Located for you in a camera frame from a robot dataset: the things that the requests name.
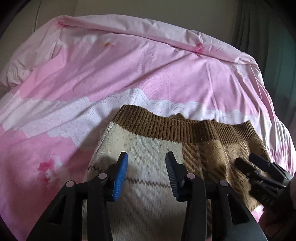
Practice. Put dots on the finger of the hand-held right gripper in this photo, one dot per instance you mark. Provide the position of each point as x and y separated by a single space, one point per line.
245 166
259 161

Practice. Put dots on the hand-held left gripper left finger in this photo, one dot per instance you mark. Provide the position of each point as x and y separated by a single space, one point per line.
120 178

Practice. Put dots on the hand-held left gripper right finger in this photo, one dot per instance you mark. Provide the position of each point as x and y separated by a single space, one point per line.
173 176

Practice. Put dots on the brown and cream plaid sweater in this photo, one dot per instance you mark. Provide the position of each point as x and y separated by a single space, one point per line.
150 150

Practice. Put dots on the pink floral duvet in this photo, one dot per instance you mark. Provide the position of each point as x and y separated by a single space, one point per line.
115 81

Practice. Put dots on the green curtain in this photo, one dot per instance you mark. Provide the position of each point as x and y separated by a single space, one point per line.
266 46

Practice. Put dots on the pale pink pillow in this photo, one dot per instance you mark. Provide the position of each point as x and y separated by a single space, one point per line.
13 76

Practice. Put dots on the beige sliding door wardrobe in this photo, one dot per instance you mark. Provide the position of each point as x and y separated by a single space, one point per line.
46 11

